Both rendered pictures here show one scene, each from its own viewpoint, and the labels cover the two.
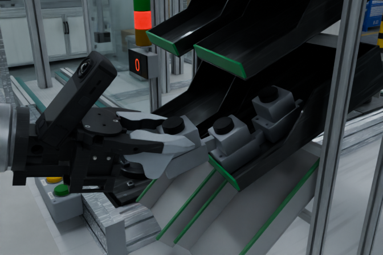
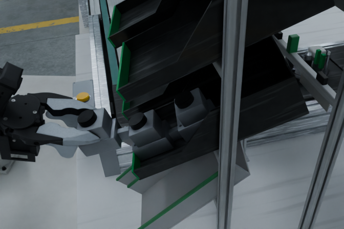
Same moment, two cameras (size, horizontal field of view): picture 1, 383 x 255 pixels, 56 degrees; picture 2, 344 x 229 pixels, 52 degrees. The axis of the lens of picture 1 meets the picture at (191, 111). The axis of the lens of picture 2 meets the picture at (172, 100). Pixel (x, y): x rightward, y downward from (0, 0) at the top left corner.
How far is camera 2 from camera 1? 0.34 m
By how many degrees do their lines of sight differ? 27
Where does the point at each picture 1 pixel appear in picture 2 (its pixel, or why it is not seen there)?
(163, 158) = (69, 146)
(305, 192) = (212, 188)
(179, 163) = (92, 147)
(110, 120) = (30, 111)
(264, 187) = (199, 166)
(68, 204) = not seen: hidden behind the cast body
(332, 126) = (221, 149)
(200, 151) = (109, 141)
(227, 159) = (138, 150)
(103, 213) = not seen: hidden behind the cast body
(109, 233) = (103, 157)
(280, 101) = (189, 110)
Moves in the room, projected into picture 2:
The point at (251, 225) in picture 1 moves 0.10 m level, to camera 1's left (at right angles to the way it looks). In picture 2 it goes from (178, 195) to (132, 181)
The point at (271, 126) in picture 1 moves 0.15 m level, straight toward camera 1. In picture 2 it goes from (181, 129) to (117, 195)
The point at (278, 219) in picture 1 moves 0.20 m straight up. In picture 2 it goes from (185, 204) to (180, 116)
